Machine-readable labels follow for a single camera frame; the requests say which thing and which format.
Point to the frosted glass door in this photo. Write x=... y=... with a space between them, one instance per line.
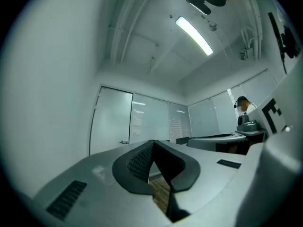
x=111 y=119

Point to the long dark grey desk divider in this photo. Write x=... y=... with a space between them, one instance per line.
x=182 y=141

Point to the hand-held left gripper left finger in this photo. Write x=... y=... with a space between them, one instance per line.
x=132 y=171

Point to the ceiling smoke detector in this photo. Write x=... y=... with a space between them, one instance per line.
x=213 y=26

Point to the white ceiling pipe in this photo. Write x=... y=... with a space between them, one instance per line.
x=258 y=32
x=117 y=41

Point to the long ceiling light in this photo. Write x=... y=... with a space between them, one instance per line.
x=194 y=35

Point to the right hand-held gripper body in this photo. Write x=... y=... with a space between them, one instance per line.
x=270 y=117

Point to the black equipment pack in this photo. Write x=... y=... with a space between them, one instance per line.
x=291 y=41

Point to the frosted glass partition panel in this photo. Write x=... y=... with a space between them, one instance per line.
x=203 y=117
x=178 y=122
x=149 y=117
x=225 y=112
x=258 y=89

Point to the white wall sensor box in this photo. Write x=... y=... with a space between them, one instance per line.
x=243 y=54

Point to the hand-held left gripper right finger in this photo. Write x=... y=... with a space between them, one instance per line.
x=180 y=171

